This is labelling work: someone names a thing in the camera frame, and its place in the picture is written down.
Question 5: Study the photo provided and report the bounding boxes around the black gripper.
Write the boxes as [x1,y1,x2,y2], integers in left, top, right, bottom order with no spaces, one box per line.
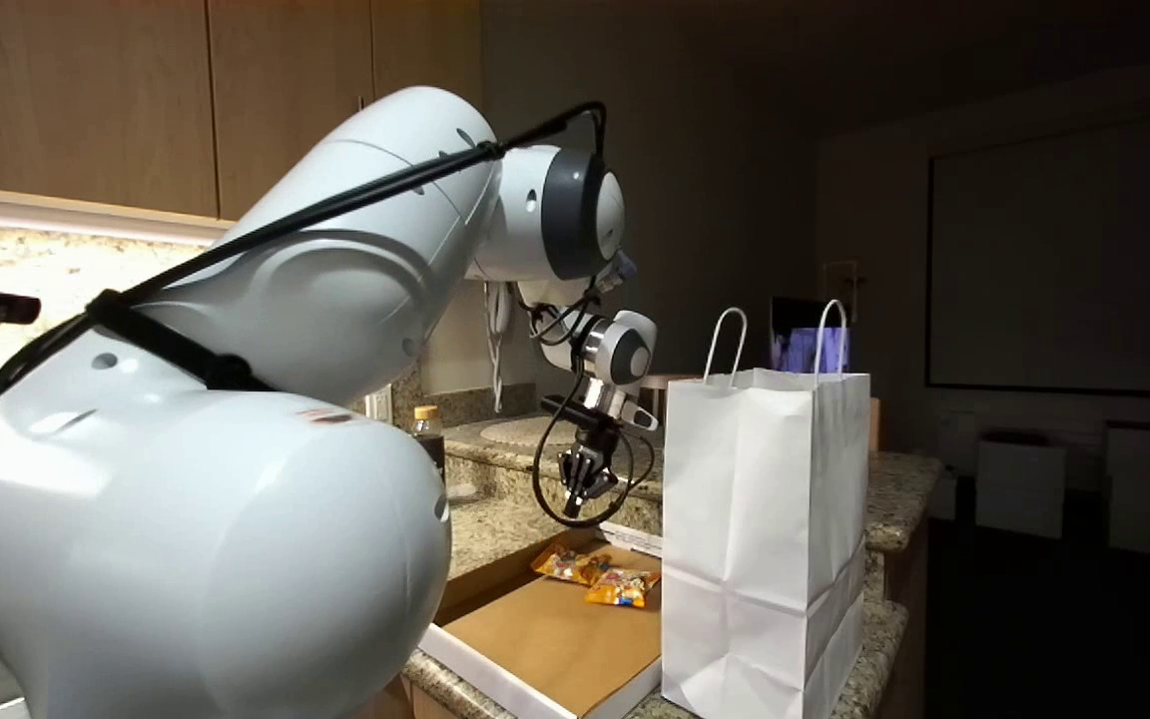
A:
[558,404,626,522]

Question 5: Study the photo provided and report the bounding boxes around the dark sauce bottle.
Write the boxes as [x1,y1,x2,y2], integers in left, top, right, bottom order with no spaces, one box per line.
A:
[407,399,453,477]

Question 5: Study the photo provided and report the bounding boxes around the white paper bag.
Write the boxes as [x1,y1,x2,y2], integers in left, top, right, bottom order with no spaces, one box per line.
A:
[656,295,875,719]

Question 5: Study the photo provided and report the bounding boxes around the white cube stool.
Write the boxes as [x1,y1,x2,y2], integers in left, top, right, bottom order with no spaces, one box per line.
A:
[1101,419,1150,565]
[972,431,1072,544]

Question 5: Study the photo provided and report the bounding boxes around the black robot cable with strap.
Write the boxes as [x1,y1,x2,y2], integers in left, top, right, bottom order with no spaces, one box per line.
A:
[0,98,667,532]

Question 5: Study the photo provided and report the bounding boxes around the dark framed wall panel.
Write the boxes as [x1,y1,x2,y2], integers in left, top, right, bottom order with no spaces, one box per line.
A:
[923,110,1150,399]

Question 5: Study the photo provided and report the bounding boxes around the wooden wall cabinets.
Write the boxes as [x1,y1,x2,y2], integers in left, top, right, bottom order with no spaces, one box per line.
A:
[0,0,486,226]

